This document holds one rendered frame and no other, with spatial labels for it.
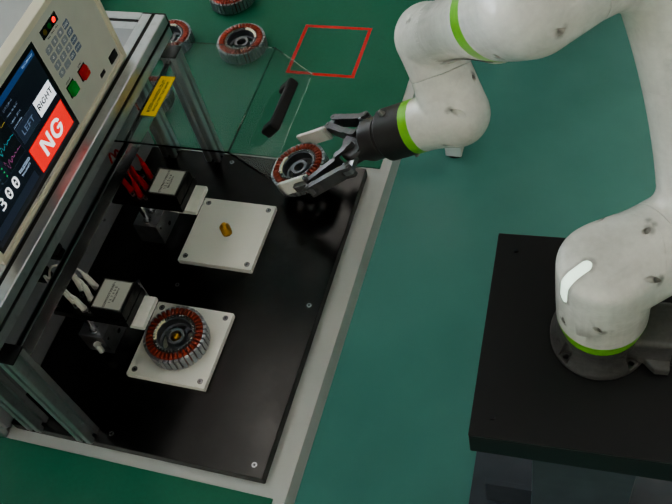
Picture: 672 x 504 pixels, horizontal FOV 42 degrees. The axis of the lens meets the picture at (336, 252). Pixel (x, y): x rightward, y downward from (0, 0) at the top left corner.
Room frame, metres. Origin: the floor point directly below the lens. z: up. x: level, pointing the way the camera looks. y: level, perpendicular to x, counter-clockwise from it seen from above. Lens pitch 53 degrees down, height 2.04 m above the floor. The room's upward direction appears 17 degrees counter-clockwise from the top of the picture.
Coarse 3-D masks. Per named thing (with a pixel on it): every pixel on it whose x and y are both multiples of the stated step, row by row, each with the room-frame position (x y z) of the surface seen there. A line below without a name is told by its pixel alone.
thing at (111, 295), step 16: (112, 288) 0.90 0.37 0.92; (128, 288) 0.89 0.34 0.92; (64, 304) 0.91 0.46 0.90; (96, 304) 0.88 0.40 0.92; (112, 304) 0.87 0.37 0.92; (128, 304) 0.86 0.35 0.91; (144, 304) 0.88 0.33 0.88; (96, 320) 0.87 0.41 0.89; (112, 320) 0.85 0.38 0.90; (128, 320) 0.85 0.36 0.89; (144, 320) 0.85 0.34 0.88
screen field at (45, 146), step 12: (60, 108) 1.05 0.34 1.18; (48, 120) 1.03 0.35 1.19; (60, 120) 1.04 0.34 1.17; (72, 120) 1.06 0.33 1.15; (48, 132) 1.01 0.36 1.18; (60, 132) 1.03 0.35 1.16; (36, 144) 0.99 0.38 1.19; (48, 144) 1.00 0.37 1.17; (60, 144) 1.02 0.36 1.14; (36, 156) 0.98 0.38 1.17; (48, 156) 0.99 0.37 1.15
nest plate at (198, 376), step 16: (160, 304) 0.94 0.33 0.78; (176, 304) 0.93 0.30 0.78; (208, 320) 0.88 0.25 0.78; (224, 320) 0.87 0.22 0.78; (224, 336) 0.84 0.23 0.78; (144, 352) 0.85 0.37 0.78; (208, 352) 0.81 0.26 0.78; (128, 368) 0.83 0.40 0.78; (144, 368) 0.82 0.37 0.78; (160, 368) 0.81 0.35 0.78; (192, 368) 0.79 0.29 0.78; (208, 368) 0.78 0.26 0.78; (176, 384) 0.77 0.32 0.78; (192, 384) 0.76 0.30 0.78; (208, 384) 0.76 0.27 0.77
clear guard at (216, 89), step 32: (160, 64) 1.23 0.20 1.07; (192, 64) 1.21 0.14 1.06; (224, 64) 1.18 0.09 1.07; (256, 64) 1.16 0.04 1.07; (288, 64) 1.16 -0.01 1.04; (192, 96) 1.13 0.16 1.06; (224, 96) 1.11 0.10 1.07; (256, 96) 1.09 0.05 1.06; (128, 128) 1.10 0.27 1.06; (160, 128) 1.08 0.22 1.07; (192, 128) 1.06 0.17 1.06; (224, 128) 1.03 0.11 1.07; (256, 128) 1.03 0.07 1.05; (288, 128) 1.05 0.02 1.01; (256, 160) 0.98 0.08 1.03
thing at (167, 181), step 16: (144, 176) 1.15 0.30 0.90; (160, 176) 1.11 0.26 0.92; (176, 176) 1.10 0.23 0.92; (144, 192) 1.11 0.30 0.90; (160, 192) 1.08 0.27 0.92; (176, 192) 1.07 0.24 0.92; (192, 192) 1.09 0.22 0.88; (160, 208) 1.07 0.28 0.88; (176, 208) 1.06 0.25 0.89; (192, 208) 1.05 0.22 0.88
